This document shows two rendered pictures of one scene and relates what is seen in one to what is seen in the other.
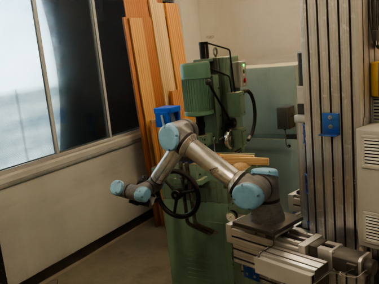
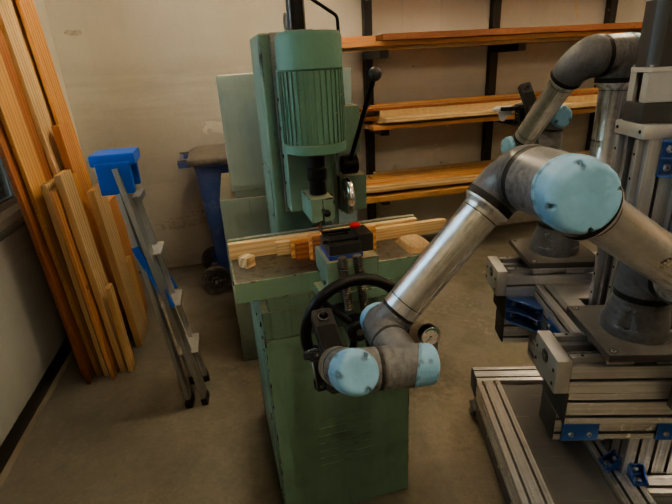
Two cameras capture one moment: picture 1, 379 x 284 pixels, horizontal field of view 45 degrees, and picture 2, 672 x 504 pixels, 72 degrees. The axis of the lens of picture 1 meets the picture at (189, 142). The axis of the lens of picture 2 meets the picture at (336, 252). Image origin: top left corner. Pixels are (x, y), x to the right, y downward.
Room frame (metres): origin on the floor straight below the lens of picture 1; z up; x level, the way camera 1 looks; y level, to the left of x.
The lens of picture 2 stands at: (1.70, 0.83, 1.42)
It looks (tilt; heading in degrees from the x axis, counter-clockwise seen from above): 22 degrees down; 316
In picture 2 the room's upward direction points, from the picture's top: 3 degrees counter-clockwise
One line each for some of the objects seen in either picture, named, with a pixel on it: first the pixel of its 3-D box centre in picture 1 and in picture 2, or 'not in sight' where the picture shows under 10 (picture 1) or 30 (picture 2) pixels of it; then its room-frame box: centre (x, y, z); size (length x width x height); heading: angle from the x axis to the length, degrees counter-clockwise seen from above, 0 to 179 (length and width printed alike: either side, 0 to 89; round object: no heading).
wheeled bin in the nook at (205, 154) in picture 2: not in sight; (236, 215); (4.44, -0.88, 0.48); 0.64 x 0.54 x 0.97; 59
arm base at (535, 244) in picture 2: not in sight; (555, 235); (2.22, -0.68, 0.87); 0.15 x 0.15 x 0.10
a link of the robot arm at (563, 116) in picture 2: not in sight; (554, 116); (2.36, -0.94, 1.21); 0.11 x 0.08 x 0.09; 146
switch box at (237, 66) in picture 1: (239, 74); not in sight; (2.90, -0.36, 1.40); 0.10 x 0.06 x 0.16; 150
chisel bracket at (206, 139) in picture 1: (203, 141); (318, 206); (2.71, -0.09, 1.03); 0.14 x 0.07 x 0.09; 150
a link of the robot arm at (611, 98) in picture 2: not in sight; (607, 130); (2.14, -0.79, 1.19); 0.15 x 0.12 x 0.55; 56
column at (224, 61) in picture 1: (220, 112); (296, 149); (2.95, -0.22, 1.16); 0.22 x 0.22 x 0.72; 60
